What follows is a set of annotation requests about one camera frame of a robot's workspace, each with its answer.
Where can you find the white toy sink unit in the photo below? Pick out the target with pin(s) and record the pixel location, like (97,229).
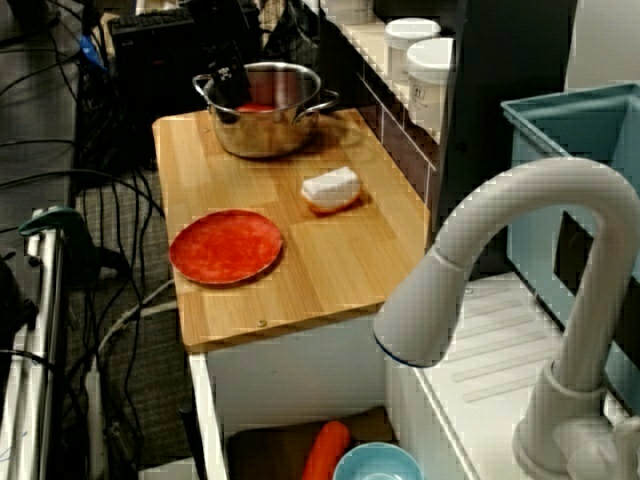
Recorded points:
(500,320)

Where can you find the orange toy carrot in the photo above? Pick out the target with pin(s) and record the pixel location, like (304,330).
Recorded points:
(325,450)

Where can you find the green clamp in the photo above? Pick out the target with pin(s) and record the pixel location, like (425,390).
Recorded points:
(50,222)

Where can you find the long red pepper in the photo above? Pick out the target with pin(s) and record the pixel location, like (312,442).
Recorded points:
(255,107)

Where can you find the black computer case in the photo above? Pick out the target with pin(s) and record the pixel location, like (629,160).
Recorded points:
(150,100)

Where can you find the stainless steel pot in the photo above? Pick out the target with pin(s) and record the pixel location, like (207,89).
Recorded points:
(265,130)

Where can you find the light blue bowl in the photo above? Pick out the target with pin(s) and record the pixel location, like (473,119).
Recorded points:
(375,465)

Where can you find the light blue plastic bin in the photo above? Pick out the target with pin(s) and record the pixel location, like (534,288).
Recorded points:
(540,145)

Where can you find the grey toy faucet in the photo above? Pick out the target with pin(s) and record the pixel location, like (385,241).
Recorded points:
(550,180)

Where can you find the beige tiled shelf ledge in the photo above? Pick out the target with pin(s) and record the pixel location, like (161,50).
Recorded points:
(370,55)

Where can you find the orange round plate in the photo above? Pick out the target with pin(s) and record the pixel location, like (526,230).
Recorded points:
(225,250)

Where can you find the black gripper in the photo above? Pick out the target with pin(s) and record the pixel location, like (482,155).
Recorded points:
(217,22)

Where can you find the silver aluminium frame rail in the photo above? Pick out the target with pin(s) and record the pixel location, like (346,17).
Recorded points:
(47,325)

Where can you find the white lidded jar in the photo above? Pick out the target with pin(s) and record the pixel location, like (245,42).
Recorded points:
(430,85)
(410,40)

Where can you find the dark grey upright panel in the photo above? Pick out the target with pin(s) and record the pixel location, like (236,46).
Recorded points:
(500,100)

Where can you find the white topped bread piece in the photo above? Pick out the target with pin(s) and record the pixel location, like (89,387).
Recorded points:
(330,190)

